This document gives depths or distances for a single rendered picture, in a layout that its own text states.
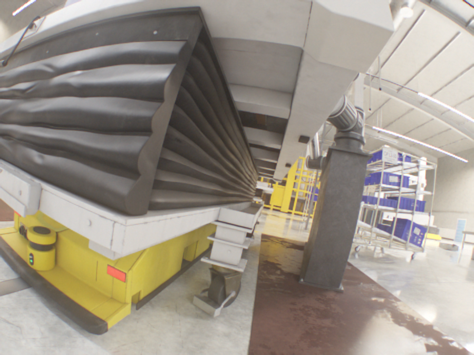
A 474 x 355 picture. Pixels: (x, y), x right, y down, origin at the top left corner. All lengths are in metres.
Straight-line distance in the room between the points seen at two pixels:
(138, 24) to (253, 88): 0.43
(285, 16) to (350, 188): 1.24
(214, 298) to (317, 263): 0.79
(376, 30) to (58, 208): 0.54
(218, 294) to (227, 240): 0.22
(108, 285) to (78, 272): 0.14
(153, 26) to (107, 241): 0.35
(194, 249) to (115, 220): 1.06
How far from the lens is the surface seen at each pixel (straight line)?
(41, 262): 0.88
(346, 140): 1.57
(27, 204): 0.43
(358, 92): 6.27
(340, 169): 1.49
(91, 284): 0.82
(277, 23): 0.40
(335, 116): 1.38
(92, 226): 0.33
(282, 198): 11.61
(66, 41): 0.63
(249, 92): 0.74
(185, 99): 0.40
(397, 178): 3.82
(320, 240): 1.47
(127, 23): 0.49
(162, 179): 0.38
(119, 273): 0.71
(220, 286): 0.90
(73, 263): 0.87
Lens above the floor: 0.49
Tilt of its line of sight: 4 degrees up
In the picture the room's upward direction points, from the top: 13 degrees clockwise
